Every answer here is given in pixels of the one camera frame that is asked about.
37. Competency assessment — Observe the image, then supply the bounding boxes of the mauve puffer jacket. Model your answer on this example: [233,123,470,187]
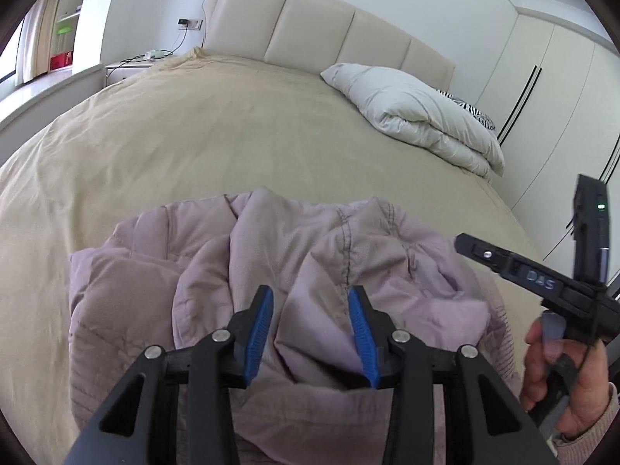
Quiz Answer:
[68,188,519,464]

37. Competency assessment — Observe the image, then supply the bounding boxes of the person's right hand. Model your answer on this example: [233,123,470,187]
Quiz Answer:
[519,318,611,439]

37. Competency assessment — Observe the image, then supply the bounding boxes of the zebra print pillow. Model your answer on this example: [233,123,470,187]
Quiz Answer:
[438,90,496,132]

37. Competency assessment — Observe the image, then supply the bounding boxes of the white wardrobe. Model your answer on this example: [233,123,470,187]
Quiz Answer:
[477,16,619,275]

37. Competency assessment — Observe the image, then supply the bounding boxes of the folded white duvet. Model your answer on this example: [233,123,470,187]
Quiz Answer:
[320,63,505,181]

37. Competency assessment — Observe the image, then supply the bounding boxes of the beige bed cover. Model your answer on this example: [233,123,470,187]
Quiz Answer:
[1,50,538,464]

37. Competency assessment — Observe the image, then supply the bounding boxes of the white nightstand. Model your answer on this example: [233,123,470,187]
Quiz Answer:
[104,56,163,86]

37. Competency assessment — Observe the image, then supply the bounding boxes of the beige padded headboard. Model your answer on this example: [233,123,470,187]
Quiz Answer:
[203,0,455,90]

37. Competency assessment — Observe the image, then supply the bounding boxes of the red box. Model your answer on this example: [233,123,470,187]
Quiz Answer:
[49,50,72,71]

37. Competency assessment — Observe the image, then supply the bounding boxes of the beige curtain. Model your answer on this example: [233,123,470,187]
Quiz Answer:
[16,0,60,86]

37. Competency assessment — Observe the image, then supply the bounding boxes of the green container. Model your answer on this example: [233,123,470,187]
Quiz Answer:
[56,25,72,36]

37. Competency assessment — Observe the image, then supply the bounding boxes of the white wall shelf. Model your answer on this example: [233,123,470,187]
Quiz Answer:
[50,0,84,57]

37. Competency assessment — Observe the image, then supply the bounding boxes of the wall power socket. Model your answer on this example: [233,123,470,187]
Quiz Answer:
[177,18,203,31]

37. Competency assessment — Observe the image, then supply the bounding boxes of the black charger cable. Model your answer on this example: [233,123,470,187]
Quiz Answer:
[121,26,193,65]

